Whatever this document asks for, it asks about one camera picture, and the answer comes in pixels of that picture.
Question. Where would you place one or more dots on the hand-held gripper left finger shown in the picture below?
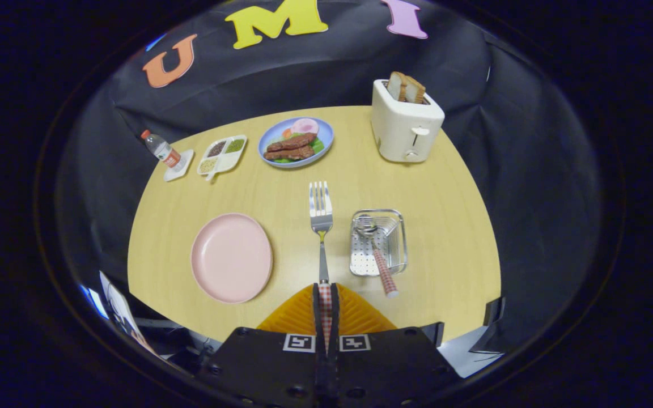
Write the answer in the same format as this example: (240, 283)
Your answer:
(318, 340)

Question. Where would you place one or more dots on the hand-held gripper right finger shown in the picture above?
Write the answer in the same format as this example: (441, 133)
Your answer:
(335, 340)

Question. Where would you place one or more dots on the pink round plate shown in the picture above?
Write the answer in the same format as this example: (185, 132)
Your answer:
(230, 258)

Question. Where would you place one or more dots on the black angular object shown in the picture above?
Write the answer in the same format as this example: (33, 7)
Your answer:
(491, 317)

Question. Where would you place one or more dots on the brown meat strip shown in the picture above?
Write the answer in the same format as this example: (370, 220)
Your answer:
(292, 141)
(289, 153)

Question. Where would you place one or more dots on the green lettuce leaf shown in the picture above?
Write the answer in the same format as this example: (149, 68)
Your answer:
(318, 145)

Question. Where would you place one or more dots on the white divided condiment dish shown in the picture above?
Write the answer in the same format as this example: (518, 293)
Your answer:
(227, 162)

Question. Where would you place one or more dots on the white printed sheet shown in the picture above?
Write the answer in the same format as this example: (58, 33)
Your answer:
(119, 309)

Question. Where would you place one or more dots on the blue food plate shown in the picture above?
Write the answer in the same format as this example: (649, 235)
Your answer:
(272, 133)

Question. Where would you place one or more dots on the pink ham slice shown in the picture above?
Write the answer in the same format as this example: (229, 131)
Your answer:
(305, 126)

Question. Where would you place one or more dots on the white square coaster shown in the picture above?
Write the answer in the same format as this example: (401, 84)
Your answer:
(182, 170)

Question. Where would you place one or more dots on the cream white toaster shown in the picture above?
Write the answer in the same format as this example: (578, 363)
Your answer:
(400, 130)

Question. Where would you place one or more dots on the clear plastic water bottle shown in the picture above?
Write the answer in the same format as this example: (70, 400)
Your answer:
(163, 151)

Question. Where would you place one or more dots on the brown toast slice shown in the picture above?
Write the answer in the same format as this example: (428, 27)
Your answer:
(415, 90)
(396, 86)

